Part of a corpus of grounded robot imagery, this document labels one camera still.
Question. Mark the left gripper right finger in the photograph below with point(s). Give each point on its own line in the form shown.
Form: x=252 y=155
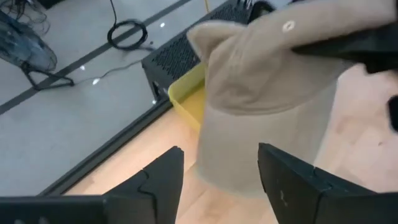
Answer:
x=295 y=186

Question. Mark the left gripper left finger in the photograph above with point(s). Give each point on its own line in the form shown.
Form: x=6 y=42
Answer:
x=155 y=186

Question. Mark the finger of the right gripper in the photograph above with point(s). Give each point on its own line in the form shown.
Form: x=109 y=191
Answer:
x=357 y=46
x=393 y=113

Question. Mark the beige baseball cap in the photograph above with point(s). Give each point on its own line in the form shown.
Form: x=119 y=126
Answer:
x=248 y=77

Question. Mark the yellow plastic tray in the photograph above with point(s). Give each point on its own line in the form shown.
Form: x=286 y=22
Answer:
x=186 y=93

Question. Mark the black vented metal box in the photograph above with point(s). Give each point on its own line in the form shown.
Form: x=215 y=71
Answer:
x=186 y=53

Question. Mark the black floor fan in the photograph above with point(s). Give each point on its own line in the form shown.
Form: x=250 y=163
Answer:
x=28 y=49

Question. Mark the black aluminium table frame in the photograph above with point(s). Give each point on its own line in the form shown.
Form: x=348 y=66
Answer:
x=109 y=146

